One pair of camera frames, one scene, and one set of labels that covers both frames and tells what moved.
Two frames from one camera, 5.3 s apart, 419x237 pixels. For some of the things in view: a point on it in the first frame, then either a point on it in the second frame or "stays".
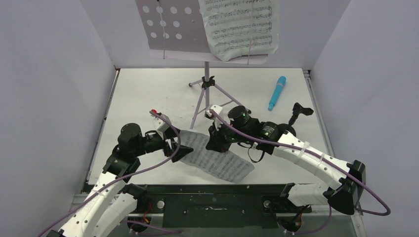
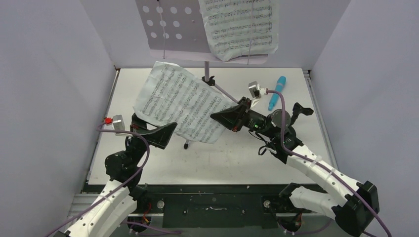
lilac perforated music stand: [174, 30] stays
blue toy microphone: [280, 84] stays
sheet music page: [237, 28] stays
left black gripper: [171, 134] -> [158, 137]
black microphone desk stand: [297, 110] stays
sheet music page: [227, 165] -> [171, 94]
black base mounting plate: [240, 206] stays
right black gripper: [216, 140] -> [241, 114]
